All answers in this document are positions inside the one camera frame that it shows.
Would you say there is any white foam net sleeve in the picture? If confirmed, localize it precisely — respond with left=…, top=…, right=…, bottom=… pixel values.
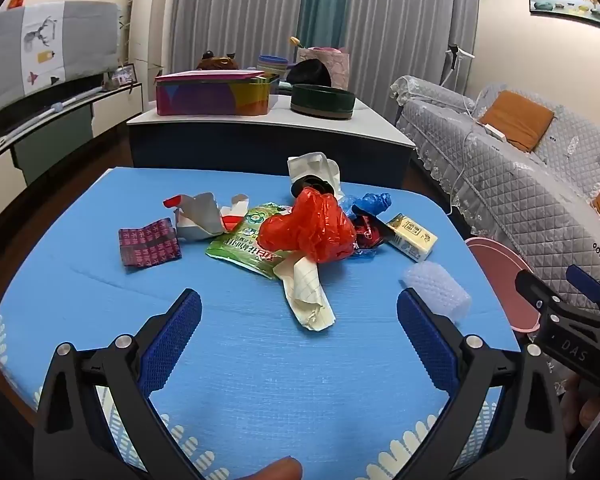
left=403, top=261, right=472, bottom=322

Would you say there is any dark green round tin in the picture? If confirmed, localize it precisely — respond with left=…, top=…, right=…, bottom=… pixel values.
left=289, top=83, right=357, bottom=121

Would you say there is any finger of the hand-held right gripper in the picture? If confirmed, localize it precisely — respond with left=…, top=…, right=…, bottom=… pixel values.
left=516, top=270, right=561, bottom=312
left=566, top=264, right=600, bottom=319

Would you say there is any red plastic bag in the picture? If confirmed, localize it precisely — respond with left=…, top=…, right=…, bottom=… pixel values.
left=258, top=186, right=357, bottom=265

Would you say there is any colourful tin box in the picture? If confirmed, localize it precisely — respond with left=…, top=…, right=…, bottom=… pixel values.
left=154, top=70, right=280, bottom=117

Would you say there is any person's right hand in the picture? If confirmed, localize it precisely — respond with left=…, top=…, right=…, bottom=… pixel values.
left=561, top=376, right=600, bottom=443

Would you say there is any blue foam mat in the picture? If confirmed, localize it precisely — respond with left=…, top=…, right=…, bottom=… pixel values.
left=0, top=166, right=523, bottom=480

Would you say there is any yellow white milk carton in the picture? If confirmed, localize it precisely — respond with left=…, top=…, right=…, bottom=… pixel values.
left=385, top=213, right=439, bottom=263

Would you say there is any white floor stand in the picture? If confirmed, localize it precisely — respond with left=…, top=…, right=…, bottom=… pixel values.
left=446, top=42, right=476, bottom=95

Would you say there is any photo frame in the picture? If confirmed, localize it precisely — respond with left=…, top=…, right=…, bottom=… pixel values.
left=110, top=63, right=137, bottom=87

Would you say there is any pink plastic basin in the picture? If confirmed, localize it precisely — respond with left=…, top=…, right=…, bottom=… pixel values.
left=465, top=237, right=542, bottom=334

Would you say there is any white standing air conditioner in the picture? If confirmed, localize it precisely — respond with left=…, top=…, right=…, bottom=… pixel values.
left=130, top=0, right=176, bottom=86

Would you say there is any maroon patterned wrapper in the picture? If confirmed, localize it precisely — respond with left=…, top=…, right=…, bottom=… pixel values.
left=119, top=217, right=182, bottom=269

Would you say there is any red black wrapper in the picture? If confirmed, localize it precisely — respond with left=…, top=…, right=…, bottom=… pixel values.
left=351, top=214, right=389, bottom=252

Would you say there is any television cabinet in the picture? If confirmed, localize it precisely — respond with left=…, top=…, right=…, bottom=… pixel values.
left=0, top=81, right=145, bottom=186

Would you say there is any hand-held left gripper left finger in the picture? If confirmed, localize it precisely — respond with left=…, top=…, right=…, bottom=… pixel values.
left=32, top=287, right=216, bottom=480

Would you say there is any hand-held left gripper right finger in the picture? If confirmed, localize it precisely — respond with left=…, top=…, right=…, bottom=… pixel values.
left=396, top=287, right=569, bottom=480

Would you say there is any black round lid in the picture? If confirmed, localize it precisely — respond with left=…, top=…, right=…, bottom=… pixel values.
left=290, top=174, right=334, bottom=202

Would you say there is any brown teapot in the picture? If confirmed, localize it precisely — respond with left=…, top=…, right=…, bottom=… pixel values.
left=196, top=50, right=240, bottom=71

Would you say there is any green snack bag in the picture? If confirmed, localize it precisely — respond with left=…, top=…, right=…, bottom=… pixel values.
left=205, top=202, right=301, bottom=281

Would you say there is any grey quilted sofa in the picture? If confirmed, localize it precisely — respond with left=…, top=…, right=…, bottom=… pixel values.
left=390, top=75, right=600, bottom=331

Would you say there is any person's left hand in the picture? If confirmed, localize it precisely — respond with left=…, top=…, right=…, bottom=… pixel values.
left=240, top=456, right=304, bottom=480

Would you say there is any pink patterned bag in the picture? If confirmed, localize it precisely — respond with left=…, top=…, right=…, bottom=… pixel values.
left=296, top=46, right=351, bottom=92

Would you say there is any teal curtain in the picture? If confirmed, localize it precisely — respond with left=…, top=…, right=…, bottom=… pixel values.
left=297, top=0, right=354, bottom=52

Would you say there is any white top coffee table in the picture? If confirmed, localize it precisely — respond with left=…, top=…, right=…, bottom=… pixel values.
left=126, top=94, right=417, bottom=192

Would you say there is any stack of coloured bowls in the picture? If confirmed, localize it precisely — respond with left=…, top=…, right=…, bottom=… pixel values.
left=257, top=54, right=290, bottom=77

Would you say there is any lined paper sheet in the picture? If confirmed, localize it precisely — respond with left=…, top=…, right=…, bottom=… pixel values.
left=272, top=251, right=337, bottom=334

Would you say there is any grey curtain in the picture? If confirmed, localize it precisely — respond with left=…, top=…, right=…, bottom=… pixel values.
left=346, top=0, right=481, bottom=102
left=171, top=0, right=307, bottom=69

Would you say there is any television with grey cover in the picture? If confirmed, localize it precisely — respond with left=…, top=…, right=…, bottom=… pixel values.
left=0, top=1, right=121, bottom=121

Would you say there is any white power cable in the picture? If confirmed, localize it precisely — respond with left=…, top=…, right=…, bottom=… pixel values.
left=447, top=105, right=496, bottom=218

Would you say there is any blue plastic bag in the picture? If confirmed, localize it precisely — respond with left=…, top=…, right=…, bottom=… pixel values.
left=340, top=191, right=394, bottom=222

